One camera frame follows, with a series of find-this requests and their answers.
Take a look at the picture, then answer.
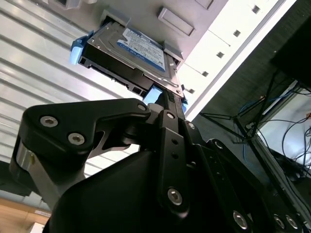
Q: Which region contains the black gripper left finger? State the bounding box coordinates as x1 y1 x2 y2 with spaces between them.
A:
9 90 190 216

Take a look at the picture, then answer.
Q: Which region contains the hard disk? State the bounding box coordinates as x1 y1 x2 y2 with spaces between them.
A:
69 21 190 115

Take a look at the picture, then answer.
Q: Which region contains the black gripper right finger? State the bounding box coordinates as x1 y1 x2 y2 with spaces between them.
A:
168 91 303 233

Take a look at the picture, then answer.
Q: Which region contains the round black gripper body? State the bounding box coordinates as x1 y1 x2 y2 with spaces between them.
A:
48 117 234 233

